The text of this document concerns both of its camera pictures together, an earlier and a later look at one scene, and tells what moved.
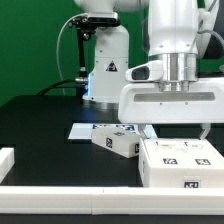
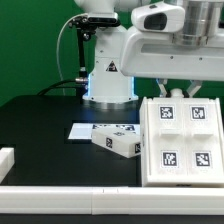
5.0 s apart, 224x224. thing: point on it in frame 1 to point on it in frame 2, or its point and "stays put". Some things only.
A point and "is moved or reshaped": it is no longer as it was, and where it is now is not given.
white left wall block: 7,160 stays put
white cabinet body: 179,163 is moved or reshaped
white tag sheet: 85,130 stays put
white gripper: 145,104 to 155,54
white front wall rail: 110,200 stays put
